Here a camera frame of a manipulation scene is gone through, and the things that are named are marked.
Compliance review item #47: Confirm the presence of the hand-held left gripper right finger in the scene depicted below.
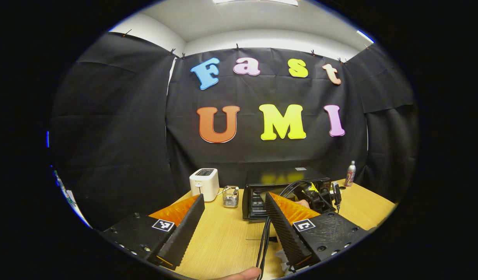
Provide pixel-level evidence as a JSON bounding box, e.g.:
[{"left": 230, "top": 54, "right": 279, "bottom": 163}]
[{"left": 265, "top": 192, "right": 370, "bottom": 272}]

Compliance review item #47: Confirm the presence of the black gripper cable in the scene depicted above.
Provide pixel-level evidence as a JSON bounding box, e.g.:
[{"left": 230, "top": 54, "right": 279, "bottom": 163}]
[{"left": 256, "top": 180, "right": 315, "bottom": 280}]

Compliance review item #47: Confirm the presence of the silver drink bottle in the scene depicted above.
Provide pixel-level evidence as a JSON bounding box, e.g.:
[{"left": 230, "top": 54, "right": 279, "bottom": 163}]
[{"left": 343, "top": 161, "right": 357, "bottom": 188}]

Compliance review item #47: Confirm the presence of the large ceiling light panel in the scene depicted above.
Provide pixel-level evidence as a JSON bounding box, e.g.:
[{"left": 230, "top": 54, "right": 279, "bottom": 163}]
[{"left": 212, "top": 0, "right": 299, "bottom": 7}]

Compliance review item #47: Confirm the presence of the black backdrop cloth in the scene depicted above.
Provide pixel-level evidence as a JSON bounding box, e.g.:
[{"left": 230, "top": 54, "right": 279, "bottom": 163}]
[{"left": 50, "top": 31, "right": 420, "bottom": 230}]

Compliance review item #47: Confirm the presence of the metal wire holder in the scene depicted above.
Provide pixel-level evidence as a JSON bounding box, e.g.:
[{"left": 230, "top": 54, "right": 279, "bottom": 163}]
[{"left": 222, "top": 185, "right": 240, "bottom": 209}]

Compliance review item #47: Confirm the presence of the white toaster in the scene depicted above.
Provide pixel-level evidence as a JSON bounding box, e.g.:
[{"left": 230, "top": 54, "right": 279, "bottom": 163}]
[{"left": 189, "top": 168, "right": 220, "bottom": 202}]

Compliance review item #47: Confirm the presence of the white printed panel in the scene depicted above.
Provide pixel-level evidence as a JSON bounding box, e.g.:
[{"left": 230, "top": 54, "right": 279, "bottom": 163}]
[{"left": 52, "top": 167, "right": 92, "bottom": 229}]

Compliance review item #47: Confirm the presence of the black electric oven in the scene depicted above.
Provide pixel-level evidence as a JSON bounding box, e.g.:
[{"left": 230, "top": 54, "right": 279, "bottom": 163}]
[{"left": 242, "top": 167, "right": 333, "bottom": 242}]

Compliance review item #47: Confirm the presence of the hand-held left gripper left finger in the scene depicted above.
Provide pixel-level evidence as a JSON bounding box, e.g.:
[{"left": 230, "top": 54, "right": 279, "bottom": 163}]
[{"left": 97, "top": 194, "right": 205, "bottom": 271}]

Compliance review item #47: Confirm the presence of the white cloth piece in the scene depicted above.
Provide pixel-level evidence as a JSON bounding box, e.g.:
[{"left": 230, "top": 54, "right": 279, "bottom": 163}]
[{"left": 275, "top": 249, "right": 298, "bottom": 273}]

